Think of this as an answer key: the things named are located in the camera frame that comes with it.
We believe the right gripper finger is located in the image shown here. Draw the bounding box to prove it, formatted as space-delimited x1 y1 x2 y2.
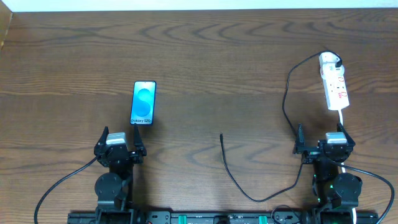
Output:
295 123 305 149
337 123 355 146

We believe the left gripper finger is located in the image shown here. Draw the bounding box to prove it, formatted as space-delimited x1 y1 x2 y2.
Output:
134 124 147 156
98 126 109 145

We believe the blue screen Galaxy smartphone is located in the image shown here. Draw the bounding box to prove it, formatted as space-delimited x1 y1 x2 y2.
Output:
130 81 157 125

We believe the black USB charging cable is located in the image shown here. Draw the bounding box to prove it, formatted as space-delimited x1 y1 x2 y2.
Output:
220 50 344 203

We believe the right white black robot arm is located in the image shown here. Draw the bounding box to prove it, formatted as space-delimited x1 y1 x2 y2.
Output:
294 123 363 224

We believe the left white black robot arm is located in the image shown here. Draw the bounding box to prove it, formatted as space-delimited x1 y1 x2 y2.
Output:
94 125 147 224

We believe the white charger plug adapter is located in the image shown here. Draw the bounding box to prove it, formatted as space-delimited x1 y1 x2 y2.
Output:
320 63 345 80

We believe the white power strip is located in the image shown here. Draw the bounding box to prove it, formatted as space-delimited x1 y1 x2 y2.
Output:
319 52 349 111

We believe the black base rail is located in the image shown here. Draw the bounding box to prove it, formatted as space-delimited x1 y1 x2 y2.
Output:
67 210 380 224

